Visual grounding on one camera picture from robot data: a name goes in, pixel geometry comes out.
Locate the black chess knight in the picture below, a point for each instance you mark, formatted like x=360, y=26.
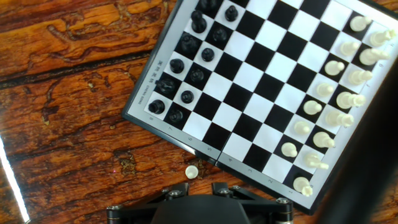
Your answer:
x=165, y=86

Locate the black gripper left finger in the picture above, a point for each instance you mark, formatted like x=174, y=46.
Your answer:
x=174, y=193

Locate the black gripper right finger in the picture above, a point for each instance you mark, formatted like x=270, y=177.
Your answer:
x=224, y=190

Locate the black chess king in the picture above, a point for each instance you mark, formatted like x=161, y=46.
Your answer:
x=199, y=24

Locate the white chess knight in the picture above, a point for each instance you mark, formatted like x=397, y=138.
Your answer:
x=367, y=57
x=312, y=160

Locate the black chess queen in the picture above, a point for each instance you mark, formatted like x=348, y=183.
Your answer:
x=188, y=44

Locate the black chess pawn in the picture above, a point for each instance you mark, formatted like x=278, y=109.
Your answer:
x=197, y=75
x=187, y=97
x=231, y=14
x=207, y=54
x=220, y=35
x=176, y=116

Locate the white chess queen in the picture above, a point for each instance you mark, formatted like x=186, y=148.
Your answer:
x=334, y=118

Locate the black chess bishop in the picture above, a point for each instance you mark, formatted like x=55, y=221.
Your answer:
x=177, y=66
x=207, y=4

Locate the black white chessboard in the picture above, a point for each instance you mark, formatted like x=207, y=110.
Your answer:
x=248, y=77

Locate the white chess rook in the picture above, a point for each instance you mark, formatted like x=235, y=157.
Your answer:
x=377, y=38
x=301, y=184

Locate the white chess bishop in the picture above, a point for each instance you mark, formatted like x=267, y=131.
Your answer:
x=356, y=77
x=321, y=139

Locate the white chess pawn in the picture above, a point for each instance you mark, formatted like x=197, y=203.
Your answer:
x=288, y=149
x=358, y=24
x=301, y=127
x=347, y=48
x=324, y=90
x=332, y=68
x=311, y=107
x=191, y=171

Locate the white chess king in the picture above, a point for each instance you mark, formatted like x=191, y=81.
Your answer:
x=344, y=100

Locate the black chess rook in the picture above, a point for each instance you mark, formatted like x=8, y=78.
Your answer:
x=156, y=107

